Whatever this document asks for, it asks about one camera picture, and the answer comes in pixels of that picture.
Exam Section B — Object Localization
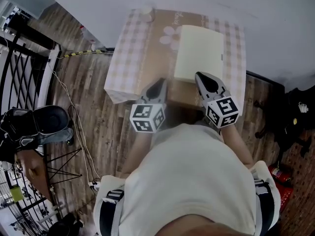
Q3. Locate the checkered flower tablecloth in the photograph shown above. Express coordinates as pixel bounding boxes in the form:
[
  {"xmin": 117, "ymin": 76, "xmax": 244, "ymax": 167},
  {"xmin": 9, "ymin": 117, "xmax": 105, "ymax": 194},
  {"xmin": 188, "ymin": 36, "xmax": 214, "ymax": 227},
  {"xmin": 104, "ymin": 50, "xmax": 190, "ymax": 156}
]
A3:
[{"xmin": 103, "ymin": 8, "xmax": 247, "ymax": 106}]

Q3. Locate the white floor cable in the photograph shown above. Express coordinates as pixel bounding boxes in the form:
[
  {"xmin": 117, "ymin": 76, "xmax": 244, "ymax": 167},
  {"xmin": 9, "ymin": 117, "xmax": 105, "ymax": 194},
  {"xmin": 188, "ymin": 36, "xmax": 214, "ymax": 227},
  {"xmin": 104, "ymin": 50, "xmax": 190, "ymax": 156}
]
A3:
[{"xmin": 48, "ymin": 62, "xmax": 102, "ymax": 183}]

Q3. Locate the person's right forearm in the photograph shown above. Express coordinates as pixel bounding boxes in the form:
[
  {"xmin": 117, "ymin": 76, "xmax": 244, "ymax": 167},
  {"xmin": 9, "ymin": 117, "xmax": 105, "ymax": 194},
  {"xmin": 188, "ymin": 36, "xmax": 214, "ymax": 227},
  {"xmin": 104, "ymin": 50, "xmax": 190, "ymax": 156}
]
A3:
[{"xmin": 220, "ymin": 124, "xmax": 254, "ymax": 170}]

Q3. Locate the black padded chair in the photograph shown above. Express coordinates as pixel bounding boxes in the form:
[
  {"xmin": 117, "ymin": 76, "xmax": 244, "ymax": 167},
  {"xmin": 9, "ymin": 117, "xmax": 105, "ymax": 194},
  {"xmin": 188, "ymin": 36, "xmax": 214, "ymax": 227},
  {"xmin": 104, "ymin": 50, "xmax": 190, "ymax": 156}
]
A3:
[{"xmin": 0, "ymin": 105, "xmax": 75, "ymax": 154}]

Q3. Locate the white round cup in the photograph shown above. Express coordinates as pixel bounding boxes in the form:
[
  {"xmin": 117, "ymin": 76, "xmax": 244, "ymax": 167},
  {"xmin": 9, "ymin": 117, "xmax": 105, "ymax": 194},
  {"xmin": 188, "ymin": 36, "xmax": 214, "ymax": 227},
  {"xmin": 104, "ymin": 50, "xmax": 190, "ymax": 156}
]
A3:
[{"xmin": 141, "ymin": 5, "xmax": 156, "ymax": 23}]

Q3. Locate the black bag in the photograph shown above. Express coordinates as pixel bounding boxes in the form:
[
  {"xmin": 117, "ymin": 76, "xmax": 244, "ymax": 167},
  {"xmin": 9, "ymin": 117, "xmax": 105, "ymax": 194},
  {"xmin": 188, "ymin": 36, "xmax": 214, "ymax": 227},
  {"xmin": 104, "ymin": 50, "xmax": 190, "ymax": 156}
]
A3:
[{"xmin": 50, "ymin": 212, "xmax": 85, "ymax": 236}]

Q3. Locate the white face mask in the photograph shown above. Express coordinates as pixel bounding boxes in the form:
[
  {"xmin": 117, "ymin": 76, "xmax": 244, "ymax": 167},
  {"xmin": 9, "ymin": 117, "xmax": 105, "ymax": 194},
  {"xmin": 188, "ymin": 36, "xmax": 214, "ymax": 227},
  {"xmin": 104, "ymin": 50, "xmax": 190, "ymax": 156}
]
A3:
[{"xmin": 298, "ymin": 101, "xmax": 310, "ymax": 114}]

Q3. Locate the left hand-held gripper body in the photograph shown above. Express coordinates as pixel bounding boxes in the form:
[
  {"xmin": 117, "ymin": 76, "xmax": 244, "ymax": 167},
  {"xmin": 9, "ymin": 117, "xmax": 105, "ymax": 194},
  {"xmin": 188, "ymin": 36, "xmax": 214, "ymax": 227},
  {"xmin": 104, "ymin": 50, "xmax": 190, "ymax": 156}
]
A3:
[{"xmin": 129, "ymin": 78, "xmax": 168, "ymax": 134}]

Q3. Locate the white bottle red cap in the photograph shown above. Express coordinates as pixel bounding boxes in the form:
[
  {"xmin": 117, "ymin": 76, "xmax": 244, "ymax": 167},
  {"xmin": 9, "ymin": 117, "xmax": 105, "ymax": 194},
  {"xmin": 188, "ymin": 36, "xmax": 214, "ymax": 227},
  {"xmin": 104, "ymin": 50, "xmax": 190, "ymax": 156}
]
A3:
[{"xmin": 79, "ymin": 25, "xmax": 97, "ymax": 45}]

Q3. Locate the black office chair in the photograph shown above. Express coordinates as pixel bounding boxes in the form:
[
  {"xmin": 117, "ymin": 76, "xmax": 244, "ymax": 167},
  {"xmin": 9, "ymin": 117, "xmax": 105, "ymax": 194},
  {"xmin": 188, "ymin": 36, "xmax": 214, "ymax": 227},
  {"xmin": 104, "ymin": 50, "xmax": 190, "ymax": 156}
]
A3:
[{"xmin": 254, "ymin": 87, "xmax": 315, "ymax": 162}]

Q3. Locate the wooden side table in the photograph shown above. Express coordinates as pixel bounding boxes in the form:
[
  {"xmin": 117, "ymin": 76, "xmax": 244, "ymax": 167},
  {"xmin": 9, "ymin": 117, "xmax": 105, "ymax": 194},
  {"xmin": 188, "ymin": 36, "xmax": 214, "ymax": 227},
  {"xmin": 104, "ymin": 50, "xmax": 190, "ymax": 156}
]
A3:
[{"xmin": 14, "ymin": 148, "xmax": 83, "ymax": 203}]

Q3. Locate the cream item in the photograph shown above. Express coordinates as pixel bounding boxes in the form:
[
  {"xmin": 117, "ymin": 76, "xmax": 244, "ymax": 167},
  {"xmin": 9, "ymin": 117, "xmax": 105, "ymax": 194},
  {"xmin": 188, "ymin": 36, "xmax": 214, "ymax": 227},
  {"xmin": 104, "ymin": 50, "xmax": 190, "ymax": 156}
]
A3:
[{"xmin": 173, "ymin": 25, "xmax": 225, "ymax": 84}]

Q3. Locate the red box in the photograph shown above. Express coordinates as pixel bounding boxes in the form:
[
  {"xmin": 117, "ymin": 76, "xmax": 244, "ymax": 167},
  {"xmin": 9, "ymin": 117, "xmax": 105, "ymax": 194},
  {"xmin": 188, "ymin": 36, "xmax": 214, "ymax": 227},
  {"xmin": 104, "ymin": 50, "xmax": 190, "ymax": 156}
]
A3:
[{"xmin": 275, "ymin": 185, "xmax": 294, "ymax": 212}]

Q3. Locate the white power strip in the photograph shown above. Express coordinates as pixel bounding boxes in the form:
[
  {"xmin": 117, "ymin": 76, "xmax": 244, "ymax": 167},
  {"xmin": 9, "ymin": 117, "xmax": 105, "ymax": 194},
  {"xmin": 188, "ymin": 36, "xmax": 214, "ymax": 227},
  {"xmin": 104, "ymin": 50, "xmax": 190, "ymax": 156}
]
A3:
[{"xmin": 88, "ymin": 179, "xmax": 102, "ymax": 192}]

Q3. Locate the yellow black striped strip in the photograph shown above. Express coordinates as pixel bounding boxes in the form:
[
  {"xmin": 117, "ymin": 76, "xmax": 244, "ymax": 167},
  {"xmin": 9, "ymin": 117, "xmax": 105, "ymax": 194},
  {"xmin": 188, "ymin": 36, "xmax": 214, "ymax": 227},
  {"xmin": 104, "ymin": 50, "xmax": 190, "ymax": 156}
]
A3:
[{"xmin": 62, "ymin": 49, "xmax": 107, "ymax": 58}]

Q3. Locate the black metal gate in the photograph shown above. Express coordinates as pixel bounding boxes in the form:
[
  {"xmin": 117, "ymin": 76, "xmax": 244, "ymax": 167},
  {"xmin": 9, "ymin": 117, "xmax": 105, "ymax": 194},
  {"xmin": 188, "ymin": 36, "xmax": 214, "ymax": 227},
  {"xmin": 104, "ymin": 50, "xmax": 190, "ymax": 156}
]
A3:
[{"xmin": 0, "ymin": 29, "xmax": 62, "ymax": 122}]

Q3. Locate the red fire extinguisher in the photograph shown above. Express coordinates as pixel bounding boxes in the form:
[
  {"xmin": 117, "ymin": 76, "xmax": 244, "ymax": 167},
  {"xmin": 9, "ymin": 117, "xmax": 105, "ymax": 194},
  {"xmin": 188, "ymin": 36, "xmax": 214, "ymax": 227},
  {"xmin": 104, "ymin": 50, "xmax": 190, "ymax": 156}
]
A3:
[{"xmin": 267, "ymin": 164, "xmax": 294, "ymax": 188}]

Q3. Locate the green container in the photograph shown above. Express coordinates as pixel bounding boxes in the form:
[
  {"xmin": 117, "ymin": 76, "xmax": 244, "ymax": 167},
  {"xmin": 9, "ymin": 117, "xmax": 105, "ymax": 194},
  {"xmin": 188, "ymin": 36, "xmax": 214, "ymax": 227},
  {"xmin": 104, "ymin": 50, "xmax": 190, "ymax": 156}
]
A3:
[{"xmin": 9, "ymin": 185, "xmax": 25, "ymax": 203}]

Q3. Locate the black harness strap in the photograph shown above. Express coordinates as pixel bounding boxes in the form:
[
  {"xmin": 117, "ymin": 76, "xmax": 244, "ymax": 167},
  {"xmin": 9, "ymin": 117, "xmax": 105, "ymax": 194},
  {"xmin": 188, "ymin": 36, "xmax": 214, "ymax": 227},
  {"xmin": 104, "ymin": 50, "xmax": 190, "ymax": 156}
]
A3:
[
  {"xmin": 253, "ymin": 177, "xmax": 276, "ymax": 232},
  {"xmin": 99, "ymin": 189, "xmax": 125, "ymax": 236}
]

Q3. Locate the person's white shirt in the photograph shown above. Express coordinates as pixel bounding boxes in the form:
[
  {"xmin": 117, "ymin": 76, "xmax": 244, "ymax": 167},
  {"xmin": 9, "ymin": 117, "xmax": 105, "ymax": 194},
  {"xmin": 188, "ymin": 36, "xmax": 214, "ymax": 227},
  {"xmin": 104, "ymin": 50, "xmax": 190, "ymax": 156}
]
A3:
[{"xmin": 93, "ymin": 123, "xmax": 282, "ymax": 236}]

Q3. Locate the person's left forearm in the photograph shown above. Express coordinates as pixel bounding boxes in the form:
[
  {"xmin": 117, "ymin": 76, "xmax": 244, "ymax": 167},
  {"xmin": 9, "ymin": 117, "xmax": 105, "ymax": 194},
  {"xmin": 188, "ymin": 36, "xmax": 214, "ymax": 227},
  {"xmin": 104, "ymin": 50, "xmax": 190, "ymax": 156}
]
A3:
[{"xmin": 117, "ymin": 131, "xmax": 155, "ymax": 179}]

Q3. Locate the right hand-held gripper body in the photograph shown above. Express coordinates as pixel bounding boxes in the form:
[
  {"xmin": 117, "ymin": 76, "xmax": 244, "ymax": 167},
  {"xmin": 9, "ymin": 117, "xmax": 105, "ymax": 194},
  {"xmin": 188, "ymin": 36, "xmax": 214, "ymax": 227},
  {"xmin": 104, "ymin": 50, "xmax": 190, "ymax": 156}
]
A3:
[{"xmin": 194, "ymin": 71, "xmax": 241, "ymax": 129}]

